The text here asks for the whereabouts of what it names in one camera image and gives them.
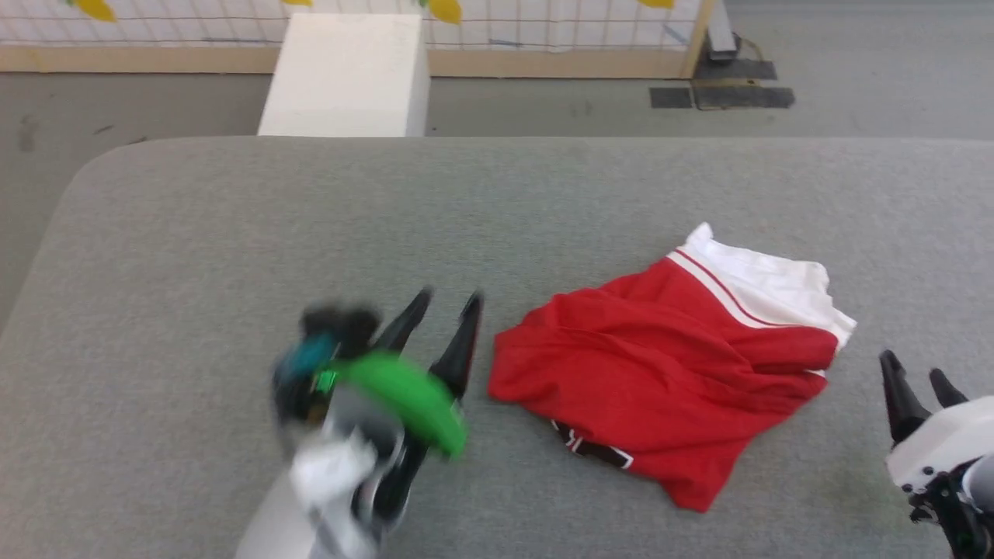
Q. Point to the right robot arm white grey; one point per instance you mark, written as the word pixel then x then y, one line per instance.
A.
pixel 967 505

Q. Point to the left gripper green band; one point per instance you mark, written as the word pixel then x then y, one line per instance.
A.
pixel 404 396

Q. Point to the grey metal post base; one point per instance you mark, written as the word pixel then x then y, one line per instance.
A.
pixel 721 35

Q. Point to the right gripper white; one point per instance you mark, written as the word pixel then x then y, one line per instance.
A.
pixel 943 439

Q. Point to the left wrist camera black teal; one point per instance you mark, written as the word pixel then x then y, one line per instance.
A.
pixel 318 357

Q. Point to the long black floor mat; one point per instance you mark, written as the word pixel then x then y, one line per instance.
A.
pixel 744 96

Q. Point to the wooden frame mesh fence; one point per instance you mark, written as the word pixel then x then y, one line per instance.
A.
pixel 543 62

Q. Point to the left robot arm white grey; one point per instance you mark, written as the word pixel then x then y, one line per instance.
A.
pixel 311 497

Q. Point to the small black floor mat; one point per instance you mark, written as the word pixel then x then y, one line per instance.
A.
pixel 671 97

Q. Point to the black floor plate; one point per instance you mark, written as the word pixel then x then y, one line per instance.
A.
pixel 738 70

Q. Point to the red white garment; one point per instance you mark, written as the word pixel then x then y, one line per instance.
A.
pixel 660 373

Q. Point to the white rectangular block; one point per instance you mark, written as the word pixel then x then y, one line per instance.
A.
pixel 345 78

